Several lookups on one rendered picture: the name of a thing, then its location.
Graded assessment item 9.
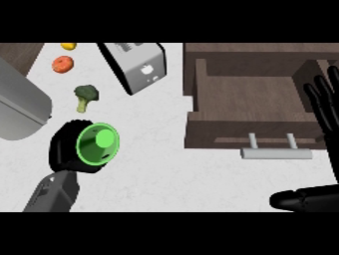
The brown wooden drawer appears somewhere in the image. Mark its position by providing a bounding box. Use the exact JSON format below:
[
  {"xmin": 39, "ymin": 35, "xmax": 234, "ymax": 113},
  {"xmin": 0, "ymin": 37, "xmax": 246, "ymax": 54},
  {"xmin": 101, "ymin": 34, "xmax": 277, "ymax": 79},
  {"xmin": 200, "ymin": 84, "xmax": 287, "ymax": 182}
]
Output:
[{"xmin": 182, "ymin": 58, "xmax": 335, "ymax": 150}]

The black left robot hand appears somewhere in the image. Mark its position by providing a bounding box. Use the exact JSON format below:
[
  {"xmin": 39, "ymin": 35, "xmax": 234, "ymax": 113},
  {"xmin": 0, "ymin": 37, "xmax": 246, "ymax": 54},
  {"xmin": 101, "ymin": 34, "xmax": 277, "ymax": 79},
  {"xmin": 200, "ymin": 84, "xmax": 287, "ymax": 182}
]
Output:
[{"xmin": 49, "ymin": 120, "xmax": 107, "ymax": 174}]

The green broccoli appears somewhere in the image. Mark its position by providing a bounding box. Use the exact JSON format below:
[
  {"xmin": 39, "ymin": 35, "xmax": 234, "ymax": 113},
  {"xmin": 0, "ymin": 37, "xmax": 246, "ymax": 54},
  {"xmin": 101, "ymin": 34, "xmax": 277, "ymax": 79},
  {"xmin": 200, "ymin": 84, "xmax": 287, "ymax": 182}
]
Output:
[{"xmin": 73, "ymin": 84, "xmax": 101, "ymax": 114}]

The orange fruit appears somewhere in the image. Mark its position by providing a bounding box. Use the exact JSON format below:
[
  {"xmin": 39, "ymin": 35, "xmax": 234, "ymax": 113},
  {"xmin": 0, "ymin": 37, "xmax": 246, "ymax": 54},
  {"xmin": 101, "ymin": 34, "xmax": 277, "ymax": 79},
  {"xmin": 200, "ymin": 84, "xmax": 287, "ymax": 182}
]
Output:
[{"xmin": 51, "ymin": 55, "xmax": 76, "ymax": 74}]

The brown wooden cabinet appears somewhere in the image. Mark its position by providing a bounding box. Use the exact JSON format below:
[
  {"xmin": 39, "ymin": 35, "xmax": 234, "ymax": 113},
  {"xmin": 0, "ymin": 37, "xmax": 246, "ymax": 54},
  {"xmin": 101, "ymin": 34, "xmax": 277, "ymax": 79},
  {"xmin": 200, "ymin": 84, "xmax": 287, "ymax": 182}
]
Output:
[{"xmin": 182, "ymin": 42, "xmax": 339, "ymax": 98}]

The yellow fruit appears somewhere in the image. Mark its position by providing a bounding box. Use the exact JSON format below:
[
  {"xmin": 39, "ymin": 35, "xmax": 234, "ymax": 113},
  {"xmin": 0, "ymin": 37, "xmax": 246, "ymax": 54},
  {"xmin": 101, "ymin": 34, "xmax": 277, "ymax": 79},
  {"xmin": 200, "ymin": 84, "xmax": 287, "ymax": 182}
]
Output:
[{"xmin": 60, "ymin": 42, "xmax": 79, "ymax": 52}]

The green cup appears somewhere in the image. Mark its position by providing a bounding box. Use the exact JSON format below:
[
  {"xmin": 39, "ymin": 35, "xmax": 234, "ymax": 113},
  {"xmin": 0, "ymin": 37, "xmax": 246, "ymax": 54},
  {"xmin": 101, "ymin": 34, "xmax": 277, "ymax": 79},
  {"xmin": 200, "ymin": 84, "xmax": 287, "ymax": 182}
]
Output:
[{"xmin": 76, "ymin": 123, "xmax": 122, "ymax": 167}]

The large grey appliance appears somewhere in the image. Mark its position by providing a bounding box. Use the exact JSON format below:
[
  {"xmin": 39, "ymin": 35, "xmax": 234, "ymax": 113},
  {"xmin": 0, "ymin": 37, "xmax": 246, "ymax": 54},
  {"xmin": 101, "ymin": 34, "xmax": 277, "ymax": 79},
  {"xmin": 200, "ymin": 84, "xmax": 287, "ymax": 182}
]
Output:
[{"xmin": 0, "ymin": 43, "xmax": 55, "ymax": 141}]

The silver drawer handle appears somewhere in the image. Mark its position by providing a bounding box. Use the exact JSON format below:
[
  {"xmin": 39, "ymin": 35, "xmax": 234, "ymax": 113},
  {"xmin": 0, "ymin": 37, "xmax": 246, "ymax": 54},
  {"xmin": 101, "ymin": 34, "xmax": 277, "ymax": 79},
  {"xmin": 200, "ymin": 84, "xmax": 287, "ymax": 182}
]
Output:
[{"xmin": 240, "ymin": 132, "xmax": 314, "ymax": 160}]

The silver toaster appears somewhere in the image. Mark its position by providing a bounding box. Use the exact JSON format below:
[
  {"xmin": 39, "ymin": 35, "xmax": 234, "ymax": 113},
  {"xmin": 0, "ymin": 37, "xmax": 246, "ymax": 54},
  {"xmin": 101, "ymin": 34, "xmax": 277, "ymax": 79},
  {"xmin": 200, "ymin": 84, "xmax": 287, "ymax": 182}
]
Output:
[{"xmin": 97, "ymin": 42, "xmax": 169, "ymax": 97}]

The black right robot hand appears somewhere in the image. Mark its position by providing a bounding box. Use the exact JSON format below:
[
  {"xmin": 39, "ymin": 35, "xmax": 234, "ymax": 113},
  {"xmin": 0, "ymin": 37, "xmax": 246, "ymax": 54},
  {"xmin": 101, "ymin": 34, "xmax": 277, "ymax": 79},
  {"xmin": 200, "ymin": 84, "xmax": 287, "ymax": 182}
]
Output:
[{"xmin": 268, "ymin": 65, "xmax": 339, "ymax": 213}]

